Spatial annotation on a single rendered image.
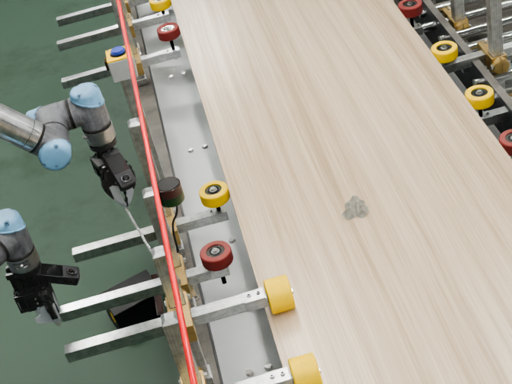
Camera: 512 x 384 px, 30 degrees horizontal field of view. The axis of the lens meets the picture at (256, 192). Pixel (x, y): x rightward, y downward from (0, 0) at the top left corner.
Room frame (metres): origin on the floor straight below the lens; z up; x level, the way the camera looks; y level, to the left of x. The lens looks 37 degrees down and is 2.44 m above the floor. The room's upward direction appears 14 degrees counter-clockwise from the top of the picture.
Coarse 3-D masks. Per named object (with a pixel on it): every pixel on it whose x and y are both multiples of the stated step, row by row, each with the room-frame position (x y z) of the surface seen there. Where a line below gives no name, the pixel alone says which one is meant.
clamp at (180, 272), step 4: (180, 256) 1.88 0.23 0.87; (180, 260) 1.86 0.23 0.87; (184, 260) 1.88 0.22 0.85; (184, 264) 1.88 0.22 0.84; (176, 268) 1.83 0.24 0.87; (180, 268) 1.83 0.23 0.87; (184, 268) 1.83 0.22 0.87; (176, 272) 1.82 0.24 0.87; (180, 272) 1.82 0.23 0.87; (184, 272) 1.81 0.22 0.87; (180, 276) 1.80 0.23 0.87; (184, 276) 1.80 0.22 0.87; (184, 280) 1.78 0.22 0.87; (180, 284) 1.77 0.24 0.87; (184, 284) 1.77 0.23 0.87; (188, 284) 1.78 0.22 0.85; (184, 288) 1.77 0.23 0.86; (188, 288) 1.77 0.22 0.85; (188, 292) 1.77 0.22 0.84
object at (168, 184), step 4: (164, 180) 1.88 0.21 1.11; (168, 180) 1.87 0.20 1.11; (172, 180) 1.87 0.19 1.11; (176, 180) 1.86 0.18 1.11; (160, 184) 1.86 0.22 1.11; (164, 184) 1.86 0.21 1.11; (168, 184) 1.85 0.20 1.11; (172, 184) 1.85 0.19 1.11; (176, 184) 1.85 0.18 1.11; (160, 188) 1.85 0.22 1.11; (164, 188) 1.84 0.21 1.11; (168, 188) 1.84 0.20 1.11; (172, 188) 1.84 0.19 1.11; (164, 208) 1.86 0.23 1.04; (176, 208) 1.86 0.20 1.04; (164, 212) 1.84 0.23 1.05; (176, 212) 1.86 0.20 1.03; (176, 216) 1.86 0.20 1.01; (172, 220) 1.86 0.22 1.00; (172, 224) 1.86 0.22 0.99; (172, 228) 1.86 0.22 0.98; (172, 232) 1.86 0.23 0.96; (176, 240) 1.86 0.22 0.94; (176, 244) 1.86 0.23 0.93
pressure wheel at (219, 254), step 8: (208, 248) 1.84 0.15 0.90; (216, 248) 1.82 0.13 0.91; (224, 248) 1.82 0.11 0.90; (200, 256) 1.81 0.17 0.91; (208, 256) 1.81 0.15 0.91; (216, 256) 1.80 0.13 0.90; (224, 256) 1.79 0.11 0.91; (232, 256) 1.81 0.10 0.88; (208, 264) 1.79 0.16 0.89; (216, 264) 1.78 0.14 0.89; (224, 264) 1.78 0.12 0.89; (224, 280) 1.82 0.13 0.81
